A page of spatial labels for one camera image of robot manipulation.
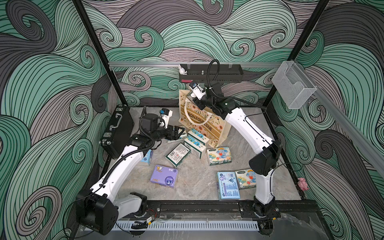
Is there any purple puppy tissue pack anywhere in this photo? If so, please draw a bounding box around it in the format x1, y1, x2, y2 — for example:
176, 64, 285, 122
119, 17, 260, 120
150, 165, 179, 189

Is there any green blue tissue pack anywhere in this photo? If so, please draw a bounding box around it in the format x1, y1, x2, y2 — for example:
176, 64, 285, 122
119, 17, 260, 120
188, 129, 210, 145

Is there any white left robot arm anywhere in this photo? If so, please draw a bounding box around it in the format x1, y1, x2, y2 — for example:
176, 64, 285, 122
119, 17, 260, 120
74, 108, 185, 235

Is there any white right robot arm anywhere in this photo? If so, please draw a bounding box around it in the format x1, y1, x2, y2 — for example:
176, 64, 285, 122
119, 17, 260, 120
189, 82, 282, 218

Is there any floral canvas tote bag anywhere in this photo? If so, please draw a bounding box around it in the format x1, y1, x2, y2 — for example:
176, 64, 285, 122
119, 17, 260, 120
179, 90, 231, 148

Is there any green barcode tissue pack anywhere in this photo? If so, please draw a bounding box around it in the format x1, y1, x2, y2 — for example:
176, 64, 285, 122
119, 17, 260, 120
166, 144, 191, 168

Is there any elephant print tissue pack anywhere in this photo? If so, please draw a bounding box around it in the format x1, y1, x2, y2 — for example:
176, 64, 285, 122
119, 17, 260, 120
207, 147, 233, 166
184, 137, 207, 159
235, 169, 257, 190

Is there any pink item on shelf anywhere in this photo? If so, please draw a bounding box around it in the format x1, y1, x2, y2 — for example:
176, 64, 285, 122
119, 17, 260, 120
181, 80, 193, 84

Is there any light blue puppy tissue pack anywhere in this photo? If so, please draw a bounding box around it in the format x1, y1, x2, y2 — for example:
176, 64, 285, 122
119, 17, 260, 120
139, 150, 153, 166

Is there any white rabbit figurine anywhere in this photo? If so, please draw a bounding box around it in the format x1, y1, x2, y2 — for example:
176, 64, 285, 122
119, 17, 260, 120
178, 65, 188, 75

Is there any black carrying case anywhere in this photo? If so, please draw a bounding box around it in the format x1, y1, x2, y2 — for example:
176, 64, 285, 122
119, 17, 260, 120
99, 105, 134, 159

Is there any light blue wipes pack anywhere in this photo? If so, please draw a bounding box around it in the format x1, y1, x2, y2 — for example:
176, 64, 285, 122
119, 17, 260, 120
217, 172, 241, 201

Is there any pink plush toy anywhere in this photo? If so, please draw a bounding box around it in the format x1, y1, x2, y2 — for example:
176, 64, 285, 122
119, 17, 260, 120
298, 178, 309, 191

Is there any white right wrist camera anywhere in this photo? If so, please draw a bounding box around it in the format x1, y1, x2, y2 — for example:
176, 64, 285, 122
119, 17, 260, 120
189, 82, 206, 101

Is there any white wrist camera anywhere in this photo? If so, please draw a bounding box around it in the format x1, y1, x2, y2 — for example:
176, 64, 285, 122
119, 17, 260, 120
189, 82, 206, 101
160, 108, 173, 129

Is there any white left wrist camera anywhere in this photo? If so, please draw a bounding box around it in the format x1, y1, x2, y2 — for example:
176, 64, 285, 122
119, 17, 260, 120
160, 108, 173, 129

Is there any black wall shelf tray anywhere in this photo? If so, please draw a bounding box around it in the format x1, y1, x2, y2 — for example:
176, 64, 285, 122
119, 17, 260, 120
179, 64, 244, 84

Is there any white slotted cable duct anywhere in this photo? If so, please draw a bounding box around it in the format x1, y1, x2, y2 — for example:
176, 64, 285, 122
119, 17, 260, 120
112, 220, 260, 232

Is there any clear acrylic wall holder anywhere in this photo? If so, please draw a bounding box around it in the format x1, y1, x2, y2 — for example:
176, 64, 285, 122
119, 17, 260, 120
272, 61, 317, 110

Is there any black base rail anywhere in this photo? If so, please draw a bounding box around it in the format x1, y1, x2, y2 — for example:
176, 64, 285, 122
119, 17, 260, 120
147, 200, 321, 219

